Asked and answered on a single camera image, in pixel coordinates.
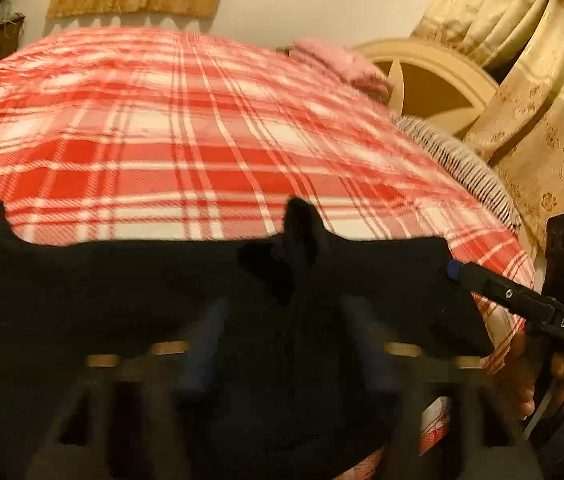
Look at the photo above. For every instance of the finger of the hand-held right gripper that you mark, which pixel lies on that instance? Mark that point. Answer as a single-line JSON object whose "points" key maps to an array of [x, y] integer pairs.
{"points": [[491, 287]]}

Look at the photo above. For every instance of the pink pillow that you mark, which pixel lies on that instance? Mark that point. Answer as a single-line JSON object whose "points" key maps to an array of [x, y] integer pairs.
{"points": [[346, 65]]}

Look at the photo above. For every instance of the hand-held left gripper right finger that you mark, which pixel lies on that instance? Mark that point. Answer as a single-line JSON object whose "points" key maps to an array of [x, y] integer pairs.
{"points": [[367, 345]]}

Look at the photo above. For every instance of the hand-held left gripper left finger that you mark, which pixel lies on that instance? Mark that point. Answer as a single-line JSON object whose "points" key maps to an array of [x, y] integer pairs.
{"points": [[202, 355]]}

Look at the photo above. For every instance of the cream wooden headboard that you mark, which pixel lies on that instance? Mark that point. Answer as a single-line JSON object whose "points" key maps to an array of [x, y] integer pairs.
{"points": [[431, 60]]}

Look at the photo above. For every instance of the striped pillow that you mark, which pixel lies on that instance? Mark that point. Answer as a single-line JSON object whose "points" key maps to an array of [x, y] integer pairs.
{"points": [[461, 165]]}

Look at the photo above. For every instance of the person's right hand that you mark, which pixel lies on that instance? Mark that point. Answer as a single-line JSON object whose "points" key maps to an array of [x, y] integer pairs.
{"points": [[514, 385]]}

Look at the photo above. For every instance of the red plaid bed sheet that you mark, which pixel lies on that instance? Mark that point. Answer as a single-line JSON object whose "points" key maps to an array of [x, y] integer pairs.
{"points": [[162, 135]]}

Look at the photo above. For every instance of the long beige patterned curtain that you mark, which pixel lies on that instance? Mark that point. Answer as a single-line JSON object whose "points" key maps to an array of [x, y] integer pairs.
{"points": [[536, 110]]}

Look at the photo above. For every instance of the black pants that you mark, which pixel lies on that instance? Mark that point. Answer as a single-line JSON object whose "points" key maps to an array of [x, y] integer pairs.
{"points": [[112, 285]]}

